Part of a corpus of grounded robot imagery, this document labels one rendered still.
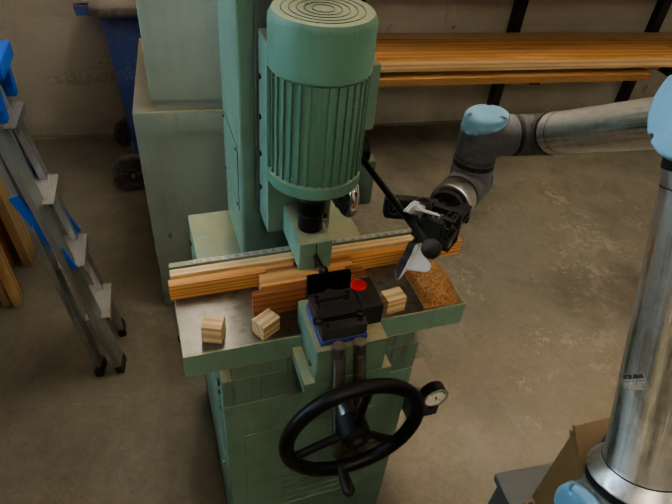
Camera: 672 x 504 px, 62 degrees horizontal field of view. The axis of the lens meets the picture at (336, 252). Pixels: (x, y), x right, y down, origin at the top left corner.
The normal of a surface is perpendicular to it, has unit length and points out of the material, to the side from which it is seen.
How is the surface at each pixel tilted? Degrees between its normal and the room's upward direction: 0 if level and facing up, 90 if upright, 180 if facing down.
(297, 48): 90
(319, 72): 90
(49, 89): 90
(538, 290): 0
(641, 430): 78
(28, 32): 90
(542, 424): 0
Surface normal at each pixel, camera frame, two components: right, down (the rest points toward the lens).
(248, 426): 0.31, 0.64
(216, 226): 0.07, -0.76
